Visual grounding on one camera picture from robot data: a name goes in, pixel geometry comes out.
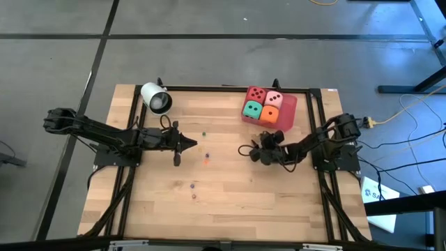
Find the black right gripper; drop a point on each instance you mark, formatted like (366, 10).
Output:
(273, 153)

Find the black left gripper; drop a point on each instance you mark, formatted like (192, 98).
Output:
(157, 139)

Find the large orange foam die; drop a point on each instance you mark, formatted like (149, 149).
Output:
(266, 118)

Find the pink translucent plastic bin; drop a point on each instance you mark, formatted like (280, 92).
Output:
(289, 111)

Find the large teal foam die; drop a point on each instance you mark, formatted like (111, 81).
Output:
(252, 113)

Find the large pink foam die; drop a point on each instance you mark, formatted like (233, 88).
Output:
(273, 104)

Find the large red foam die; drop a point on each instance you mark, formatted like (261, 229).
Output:
(260, 100)

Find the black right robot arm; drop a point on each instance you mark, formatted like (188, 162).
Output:
(313, 141)

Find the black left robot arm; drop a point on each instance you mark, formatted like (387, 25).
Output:
(97, 129)

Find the white cylindrical container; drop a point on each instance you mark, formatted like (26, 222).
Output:
(150, 91)

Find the white printed cardboard box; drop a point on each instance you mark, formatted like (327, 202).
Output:
(381, 224)

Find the black metal beam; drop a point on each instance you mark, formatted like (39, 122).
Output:
(400, 205)

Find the small white power adapter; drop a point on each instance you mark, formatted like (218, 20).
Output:
(427, 189)

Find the grey chair base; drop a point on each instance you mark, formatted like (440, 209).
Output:
(10, 161)

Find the black aluminium table frame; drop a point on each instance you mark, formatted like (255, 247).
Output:
(209, 89)

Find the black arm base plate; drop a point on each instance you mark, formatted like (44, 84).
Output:
(348, 166)
(104, 160)

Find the black desk frame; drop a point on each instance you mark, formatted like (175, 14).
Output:
(397, 89)

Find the black camera rig crossbar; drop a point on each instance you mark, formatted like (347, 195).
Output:
(52, 247)

